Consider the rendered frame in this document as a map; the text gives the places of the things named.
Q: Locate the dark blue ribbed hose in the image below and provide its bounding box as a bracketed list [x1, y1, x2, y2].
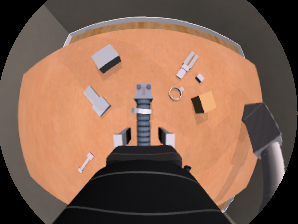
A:
[133, 84, 153, 146]

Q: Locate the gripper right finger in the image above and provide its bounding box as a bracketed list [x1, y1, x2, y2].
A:
[158, 127, 175, 149]

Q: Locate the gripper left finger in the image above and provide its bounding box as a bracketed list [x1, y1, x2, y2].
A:
[113, 128, 131, 149]

